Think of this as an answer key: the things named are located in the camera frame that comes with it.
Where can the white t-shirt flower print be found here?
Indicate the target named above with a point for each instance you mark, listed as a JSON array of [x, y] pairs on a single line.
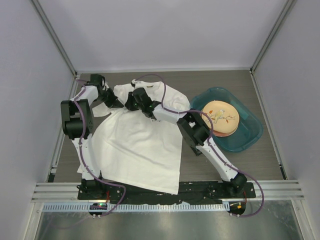
[[136, 150]]

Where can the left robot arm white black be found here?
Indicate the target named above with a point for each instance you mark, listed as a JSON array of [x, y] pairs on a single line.
[[78, 125]]

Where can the white slotted cable duct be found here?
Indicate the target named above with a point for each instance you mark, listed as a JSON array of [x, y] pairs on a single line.
[[95, 207]]

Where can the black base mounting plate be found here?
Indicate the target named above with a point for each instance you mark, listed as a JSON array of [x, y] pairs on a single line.
[[192, 192]]

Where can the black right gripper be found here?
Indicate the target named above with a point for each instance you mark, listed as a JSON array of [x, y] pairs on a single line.
[[128, 104]]

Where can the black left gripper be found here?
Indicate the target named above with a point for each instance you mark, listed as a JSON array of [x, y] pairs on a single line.
[[114, 103]]

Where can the beige plate with bird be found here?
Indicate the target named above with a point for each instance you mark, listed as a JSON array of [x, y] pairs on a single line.
[[225, 118]]

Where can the aluminium frame rail front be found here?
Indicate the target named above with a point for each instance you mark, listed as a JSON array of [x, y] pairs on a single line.
[[266, 189]]

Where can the black frame box right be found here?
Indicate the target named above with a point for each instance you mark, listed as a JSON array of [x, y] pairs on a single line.
[[196, 151]]

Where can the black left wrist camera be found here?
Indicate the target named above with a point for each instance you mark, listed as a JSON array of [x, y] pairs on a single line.
[[97, 80]]

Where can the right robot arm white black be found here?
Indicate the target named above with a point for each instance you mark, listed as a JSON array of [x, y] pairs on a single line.
[[195, 133]]

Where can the teal plastic basin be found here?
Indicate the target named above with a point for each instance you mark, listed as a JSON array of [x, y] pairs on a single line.
[[249, 128]]

